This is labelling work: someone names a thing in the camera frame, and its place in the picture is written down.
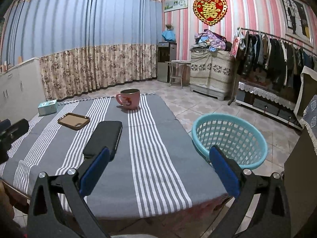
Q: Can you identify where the teal tissue box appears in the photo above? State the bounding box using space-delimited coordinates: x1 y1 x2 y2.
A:
38 99 58 117

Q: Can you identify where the white cabinet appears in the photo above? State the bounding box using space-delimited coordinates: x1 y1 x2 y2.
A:
0 58 46 124

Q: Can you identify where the brown armchair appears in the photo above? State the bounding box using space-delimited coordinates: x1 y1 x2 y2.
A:
284 66 316 237

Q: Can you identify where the brown tray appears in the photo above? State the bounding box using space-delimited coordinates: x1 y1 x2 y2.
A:
57 112 90 131

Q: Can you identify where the light blue plastic basket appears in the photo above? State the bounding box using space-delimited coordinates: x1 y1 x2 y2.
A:
191 113 268 170

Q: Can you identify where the black phone case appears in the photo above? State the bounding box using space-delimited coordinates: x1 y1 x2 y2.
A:
83 121 122 162

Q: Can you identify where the blue lace sofa cover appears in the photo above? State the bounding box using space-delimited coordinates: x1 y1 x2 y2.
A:
300 96 317 153

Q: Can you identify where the grey striped table cloth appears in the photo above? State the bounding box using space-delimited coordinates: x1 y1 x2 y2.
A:
1 95 227 219

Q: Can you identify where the low tv stand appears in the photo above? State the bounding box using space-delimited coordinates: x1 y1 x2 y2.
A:
235 81 302 130

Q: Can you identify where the blue floral curtain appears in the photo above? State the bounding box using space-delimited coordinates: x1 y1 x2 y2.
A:
1 0 162 99

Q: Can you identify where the cloth covered cabinet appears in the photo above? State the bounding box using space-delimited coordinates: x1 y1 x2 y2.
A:
190 48 235 101

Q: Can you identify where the clothes rack with garments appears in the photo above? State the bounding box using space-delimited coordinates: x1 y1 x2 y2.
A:
230 27 316 109

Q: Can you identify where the water dispenser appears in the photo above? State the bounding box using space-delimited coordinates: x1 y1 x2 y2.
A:
157 42 177 83

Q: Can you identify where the small folding table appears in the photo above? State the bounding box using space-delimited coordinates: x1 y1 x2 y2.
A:
167 60 191 88

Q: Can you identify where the pile of clothes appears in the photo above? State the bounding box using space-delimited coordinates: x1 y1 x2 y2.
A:
191 29 232 52

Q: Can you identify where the framed wall picture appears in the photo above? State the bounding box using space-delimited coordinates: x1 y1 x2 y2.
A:
280 0 313 47

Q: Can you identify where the wall calendar poster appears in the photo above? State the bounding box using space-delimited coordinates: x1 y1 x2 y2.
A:
163 0 188 12

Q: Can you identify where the red heart wall ornament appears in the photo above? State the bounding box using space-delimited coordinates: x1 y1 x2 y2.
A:
193 0 228 26

